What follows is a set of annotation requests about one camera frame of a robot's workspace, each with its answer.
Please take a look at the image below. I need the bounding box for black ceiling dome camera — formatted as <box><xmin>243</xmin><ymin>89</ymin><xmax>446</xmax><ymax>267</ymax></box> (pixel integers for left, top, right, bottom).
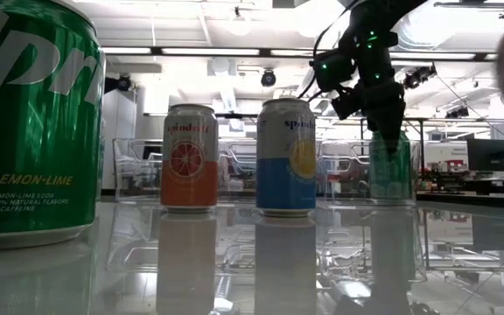
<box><xmin>260</xmin><ymin>68</ymin><xmax>277</xmax><ymax>88</ymax></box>

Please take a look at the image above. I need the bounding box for black ceiling spotlight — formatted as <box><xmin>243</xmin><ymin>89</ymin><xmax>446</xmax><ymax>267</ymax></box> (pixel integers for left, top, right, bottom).
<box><xmin>104</xmin><ymin>74</ymin><xmax>131</xmax><ymax>94</ymax></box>

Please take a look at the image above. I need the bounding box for orange Spindrift can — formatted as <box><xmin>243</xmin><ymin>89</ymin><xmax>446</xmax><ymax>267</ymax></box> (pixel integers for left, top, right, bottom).
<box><xmin>159</xmin><ymin>103</ymin><xmax>221</xmax><ymax>214</ymax></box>

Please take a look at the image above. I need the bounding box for blue Spindrift can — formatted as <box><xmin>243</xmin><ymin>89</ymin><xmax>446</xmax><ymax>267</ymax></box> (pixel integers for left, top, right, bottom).
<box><xmin>255</xmin><ymin>97</ymin><xmax>318</xmax><ymax>219</ymax></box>

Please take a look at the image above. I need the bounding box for white round pendant lamp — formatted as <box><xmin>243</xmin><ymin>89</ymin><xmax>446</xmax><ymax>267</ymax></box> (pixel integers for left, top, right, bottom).
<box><xmin>227</xmin><ymin>6</ymin><xmax>253</xmax><ymax>37</ymax></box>

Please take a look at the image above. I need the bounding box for silver ventilation duct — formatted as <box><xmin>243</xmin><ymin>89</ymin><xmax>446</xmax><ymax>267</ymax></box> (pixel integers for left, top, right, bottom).
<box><xmin>391</xmin><ymin>12</ymin><xmax>459</xmax><ymax>53</ymax></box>

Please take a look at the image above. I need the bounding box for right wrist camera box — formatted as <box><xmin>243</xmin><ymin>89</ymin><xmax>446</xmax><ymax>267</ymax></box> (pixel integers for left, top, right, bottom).
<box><xmin>311</xmin><ymin>46</ymin><xmax>359</xmax><ymax>94</ymax></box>

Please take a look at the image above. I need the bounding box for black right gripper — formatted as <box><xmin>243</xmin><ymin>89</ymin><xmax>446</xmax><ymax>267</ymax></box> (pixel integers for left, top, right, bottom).
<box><xmin>331</xmin><ymin>81</ymin><xmax>407</xmax><ymax>155</ymax></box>

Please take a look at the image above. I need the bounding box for black track spotlight cluster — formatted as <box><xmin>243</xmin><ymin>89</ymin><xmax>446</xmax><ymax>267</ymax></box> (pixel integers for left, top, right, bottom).
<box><xmin>402</xmin><ymin>64</ymin><xmax>438</xmax><ymax>91</ymax></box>
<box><xmin>444</xmin><ymin>105</ymin><xmax>471</xmax><ymax>120</ymax></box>

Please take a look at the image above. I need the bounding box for black computer monitor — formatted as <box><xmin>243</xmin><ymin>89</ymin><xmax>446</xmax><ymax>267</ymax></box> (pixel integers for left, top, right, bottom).
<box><xmin>466</xmin><ymin>138</ymin><xmax>504</xmax><ymax>173</ymax></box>

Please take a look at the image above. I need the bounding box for dark office desk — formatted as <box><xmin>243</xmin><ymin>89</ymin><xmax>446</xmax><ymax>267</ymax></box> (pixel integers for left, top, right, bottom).
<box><xmin>417</xmin><ymin>170</ymin><xmax>504</xmax><ymax>197</ymax></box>

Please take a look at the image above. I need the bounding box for black looped camera cable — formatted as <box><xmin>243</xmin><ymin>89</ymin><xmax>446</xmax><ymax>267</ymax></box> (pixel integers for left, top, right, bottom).
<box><xmin>297</xmin><ymin>0</ymin><xmax>362</xmax><ymax>100</ymax></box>

